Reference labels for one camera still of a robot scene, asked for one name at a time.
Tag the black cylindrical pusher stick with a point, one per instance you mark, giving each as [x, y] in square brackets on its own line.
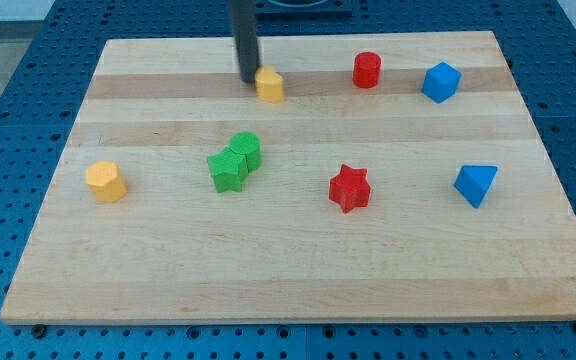
[244, 32]

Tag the yellow hexagon block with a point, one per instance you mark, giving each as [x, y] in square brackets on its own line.
[106, 182]

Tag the yellow heart block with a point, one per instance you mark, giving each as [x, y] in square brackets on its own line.
[269, 85]

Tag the green cylinder block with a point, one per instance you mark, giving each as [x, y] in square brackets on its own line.
[247, 144]

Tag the red cylinder block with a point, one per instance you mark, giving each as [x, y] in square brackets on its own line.
[366, 71]

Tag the green star block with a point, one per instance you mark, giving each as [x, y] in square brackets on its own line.
[228, 170]

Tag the red star block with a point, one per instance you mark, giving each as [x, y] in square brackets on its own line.
[350, 188]

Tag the blue cube block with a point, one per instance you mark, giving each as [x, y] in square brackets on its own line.
[441, 82]

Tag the wooden board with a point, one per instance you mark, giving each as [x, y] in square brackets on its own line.
[174, 251]

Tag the blue triangle block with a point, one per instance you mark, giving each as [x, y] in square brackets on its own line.
[474, 181]

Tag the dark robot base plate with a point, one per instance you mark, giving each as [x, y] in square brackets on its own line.
[303, 7]

